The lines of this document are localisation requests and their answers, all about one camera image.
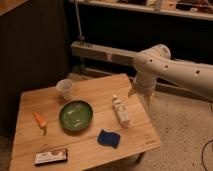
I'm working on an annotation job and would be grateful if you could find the green ceramic bowl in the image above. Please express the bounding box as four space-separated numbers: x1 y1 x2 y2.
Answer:
59 100 93 132

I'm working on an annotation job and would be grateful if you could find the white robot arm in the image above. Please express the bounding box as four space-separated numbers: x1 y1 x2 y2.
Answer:
128 44 213 109

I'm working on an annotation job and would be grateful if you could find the metal pole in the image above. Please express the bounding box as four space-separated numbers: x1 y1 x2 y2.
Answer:
74 0 84 45

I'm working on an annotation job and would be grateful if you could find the clear plastic cup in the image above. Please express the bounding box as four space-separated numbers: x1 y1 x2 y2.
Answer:
56 79 73 100

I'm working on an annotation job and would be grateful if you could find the grey metal beam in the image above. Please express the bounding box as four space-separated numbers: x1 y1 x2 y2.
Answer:
71 41 213 73

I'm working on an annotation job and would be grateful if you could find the blue sponge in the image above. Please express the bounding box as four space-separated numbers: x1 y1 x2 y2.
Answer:
97 130 120 148

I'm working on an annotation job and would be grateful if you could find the wooden table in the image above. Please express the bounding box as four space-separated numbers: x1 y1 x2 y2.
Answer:
9 74 161 171

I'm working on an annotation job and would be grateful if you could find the cluttered shelf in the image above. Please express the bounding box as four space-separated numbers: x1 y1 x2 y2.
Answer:
68 0 213 21

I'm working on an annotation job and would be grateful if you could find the orange carrot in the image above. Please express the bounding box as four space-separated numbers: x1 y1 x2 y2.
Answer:
33 112 47 134

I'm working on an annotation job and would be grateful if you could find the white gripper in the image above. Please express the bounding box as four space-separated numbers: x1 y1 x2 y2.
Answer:
128 72 157 109

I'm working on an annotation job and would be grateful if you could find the flat snack box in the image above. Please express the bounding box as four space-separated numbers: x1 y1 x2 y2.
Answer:
34 149 68 165

